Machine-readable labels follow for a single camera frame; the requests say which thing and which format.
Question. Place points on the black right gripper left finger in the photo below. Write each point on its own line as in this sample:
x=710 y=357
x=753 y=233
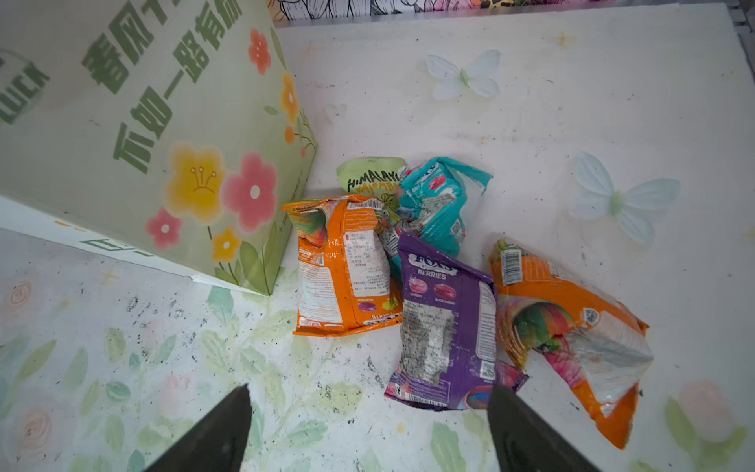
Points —
x=217 y=442

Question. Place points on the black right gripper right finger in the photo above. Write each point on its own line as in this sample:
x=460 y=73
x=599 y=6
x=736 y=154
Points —
x=526 y=442

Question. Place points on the white paper bag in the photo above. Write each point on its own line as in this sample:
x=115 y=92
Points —
x=168 y=134

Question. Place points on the purple Fox's berries packet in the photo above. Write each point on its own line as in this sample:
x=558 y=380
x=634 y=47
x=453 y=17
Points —
x=449 y=337

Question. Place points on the orange snack packet right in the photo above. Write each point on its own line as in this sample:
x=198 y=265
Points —
x=591 y=340

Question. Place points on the orange snack packet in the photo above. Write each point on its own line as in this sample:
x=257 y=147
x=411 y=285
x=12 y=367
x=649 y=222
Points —
x=344 y=274
x=591 y=340

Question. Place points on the orange snack packet left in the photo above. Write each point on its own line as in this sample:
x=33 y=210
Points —
x=344 y=274

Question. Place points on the teal snack packet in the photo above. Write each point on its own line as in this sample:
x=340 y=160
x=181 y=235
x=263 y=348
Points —
x=437 y=202

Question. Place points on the light green Himalaya packet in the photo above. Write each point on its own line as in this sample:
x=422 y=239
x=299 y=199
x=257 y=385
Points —
x=374 y=177

